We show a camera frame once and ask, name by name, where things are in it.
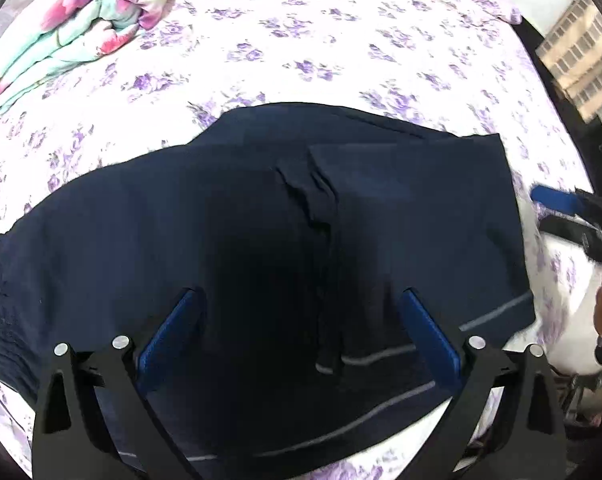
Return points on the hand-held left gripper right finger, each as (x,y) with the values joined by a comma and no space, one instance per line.
(433,340)

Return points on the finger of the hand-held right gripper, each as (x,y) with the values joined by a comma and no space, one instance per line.
(553,199)
(578,390)

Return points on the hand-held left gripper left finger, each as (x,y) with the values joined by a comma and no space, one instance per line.
(168,340)

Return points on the dark navy pants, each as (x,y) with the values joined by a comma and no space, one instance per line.
(231,235)

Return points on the beige checked cloth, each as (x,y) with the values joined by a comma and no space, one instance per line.
(578,55)

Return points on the purple floral bed sheet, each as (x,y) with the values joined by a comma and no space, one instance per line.
(361,60)

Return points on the teal pink floral folded quilt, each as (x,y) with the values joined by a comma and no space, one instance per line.
(81,25)

